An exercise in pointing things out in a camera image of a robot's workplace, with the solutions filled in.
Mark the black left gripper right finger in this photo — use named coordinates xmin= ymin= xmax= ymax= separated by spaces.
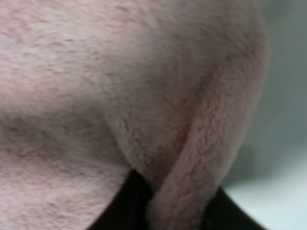
xmin=203 ymin=188 xmax=264 ymax=230

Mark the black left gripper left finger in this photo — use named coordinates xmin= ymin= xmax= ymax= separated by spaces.
xmin=88 ymin=170 xmax=153 ymax=230

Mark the pink fluffy towel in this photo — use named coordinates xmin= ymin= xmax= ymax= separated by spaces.
xmin=0 ymin=0 xmax=268 ymax=230

